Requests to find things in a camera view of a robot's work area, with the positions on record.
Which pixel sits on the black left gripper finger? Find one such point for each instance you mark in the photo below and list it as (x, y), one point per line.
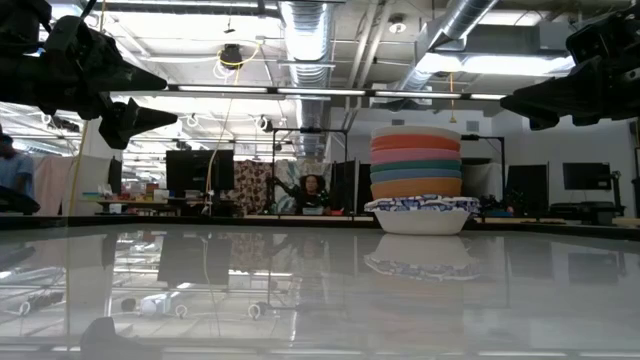
(132, 125)
(130, 79)

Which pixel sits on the red-orange plastic bowl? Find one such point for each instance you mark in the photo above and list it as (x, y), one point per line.
(415, 144)

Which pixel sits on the pink plastic bowl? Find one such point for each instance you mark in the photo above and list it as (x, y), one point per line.
(415, 156)

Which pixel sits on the green plastic bowl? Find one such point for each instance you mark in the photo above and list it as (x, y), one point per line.
(415, 166)

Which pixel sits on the blue plastic bowl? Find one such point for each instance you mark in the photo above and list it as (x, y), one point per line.
(415, 175)

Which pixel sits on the yellow-orange plastic bowl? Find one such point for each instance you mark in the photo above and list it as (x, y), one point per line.
(415, 189)

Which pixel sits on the black monitor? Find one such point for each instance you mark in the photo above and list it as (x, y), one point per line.
(527, 185)
(586, 176)
(200, 170)

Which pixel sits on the cluttered background desk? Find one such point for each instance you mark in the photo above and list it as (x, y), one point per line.
(160, 202)

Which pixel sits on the white banner with black logo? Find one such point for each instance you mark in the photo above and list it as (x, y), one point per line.
(55, 185)

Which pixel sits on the person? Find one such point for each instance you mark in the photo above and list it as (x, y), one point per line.
(15, 170)
(311, 195)

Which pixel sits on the black round ceiling device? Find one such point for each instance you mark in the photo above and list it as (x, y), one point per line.
(231, 56)

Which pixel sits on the floral patterned curtain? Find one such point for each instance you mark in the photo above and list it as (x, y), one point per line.
(250, 187)

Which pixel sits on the black metal rig frame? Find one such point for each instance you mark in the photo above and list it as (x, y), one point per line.
(482, 137)
(310, 131)

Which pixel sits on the black aluminium table frame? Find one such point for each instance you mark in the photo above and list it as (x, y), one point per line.
(200, 221)

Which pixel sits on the silver slanted ceiling duct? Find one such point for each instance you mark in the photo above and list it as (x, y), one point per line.
(450, 25)

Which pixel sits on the silver ribbed ceiling duct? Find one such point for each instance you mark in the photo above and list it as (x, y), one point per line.
(307, 50)

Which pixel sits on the frame bar with light strips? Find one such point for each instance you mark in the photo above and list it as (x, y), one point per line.
(320, 91)

